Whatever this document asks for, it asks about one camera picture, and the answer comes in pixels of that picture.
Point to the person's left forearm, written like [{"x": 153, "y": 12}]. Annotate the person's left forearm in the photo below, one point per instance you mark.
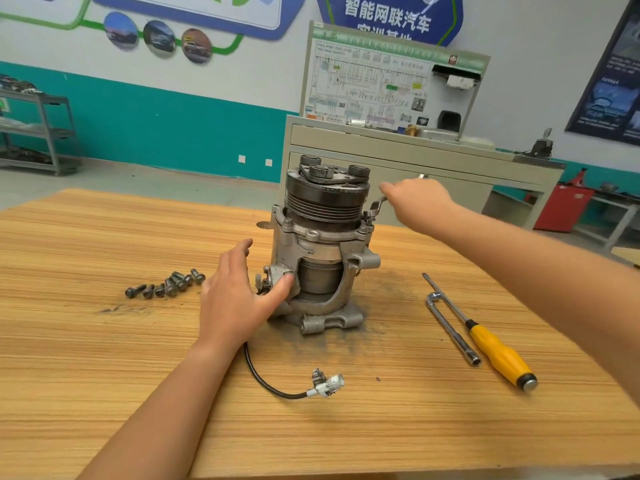
[{"x": 160, "y": 415}]

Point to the small black device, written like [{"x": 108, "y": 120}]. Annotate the small black device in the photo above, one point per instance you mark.
[{"x": 541, "y": 147}]

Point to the beige workbench cabinet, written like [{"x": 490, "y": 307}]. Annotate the beige workbench cabinet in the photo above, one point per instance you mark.
[{"x": 320, "y": 145}]

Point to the blue hexagon wall sign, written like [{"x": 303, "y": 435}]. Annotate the blue hexagon wall sign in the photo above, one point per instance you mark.
[{"x": 385, "y": 10}]

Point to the person's left hand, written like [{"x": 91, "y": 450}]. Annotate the person's left hand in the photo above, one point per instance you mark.
[{"x": 235, "y": 305}]

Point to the silver combination wrench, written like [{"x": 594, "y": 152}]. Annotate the silver combination wrench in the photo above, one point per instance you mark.
[{"x": 376, "y": 207}]

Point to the person's right forearm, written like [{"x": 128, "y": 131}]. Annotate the person's right forearm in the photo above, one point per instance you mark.
[{"x": 550, "y": 285}]

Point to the blue rounded infographic panel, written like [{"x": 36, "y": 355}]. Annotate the blue rounded infographic panel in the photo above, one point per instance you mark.
[{"x": 170, "y": 5}]

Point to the wooden side table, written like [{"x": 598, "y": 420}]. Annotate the wooden side table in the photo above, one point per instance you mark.
[{"x": 628, "y": 256}]

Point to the dark round table grommet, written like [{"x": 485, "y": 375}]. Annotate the dark round table grommet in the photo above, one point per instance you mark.
[{"x": 264, "y": 224}]

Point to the red cabinet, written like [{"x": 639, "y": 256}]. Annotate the red cabinet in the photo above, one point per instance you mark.
[{"x": 563, "y": 207}]

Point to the silver L-shaped socket wrench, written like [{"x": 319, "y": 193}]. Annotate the silver L-shaped socket wrench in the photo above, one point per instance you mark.
[{"x": 452, "y": 330}]

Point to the round photo wall decal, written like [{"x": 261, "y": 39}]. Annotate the round photo wall decal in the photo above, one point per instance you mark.
[
  {"x": 121, "y": 30},
  {"x": 196, "y": 45},
  {"x": 159, "y": 38}
]

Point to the grey metal compressor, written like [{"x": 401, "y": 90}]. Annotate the grey metal compressor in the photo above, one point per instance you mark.
[{"x": 325, "y": 245}]

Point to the white wiring display board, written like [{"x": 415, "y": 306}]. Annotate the white wiring display board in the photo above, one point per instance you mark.
[{"x": 355, "y": 80}]

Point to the dark wall poster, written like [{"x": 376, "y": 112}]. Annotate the dark wall poster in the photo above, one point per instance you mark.
[{"x": 612, "y": 85}]

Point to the grey metal shelf cart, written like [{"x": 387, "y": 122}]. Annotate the grey metal shelf cart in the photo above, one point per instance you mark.
[{"x": 35, "y": 135}]

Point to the person's right hand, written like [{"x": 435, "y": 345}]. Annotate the person's right hand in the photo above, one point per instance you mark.
[{"x": 420, "y": 207}]

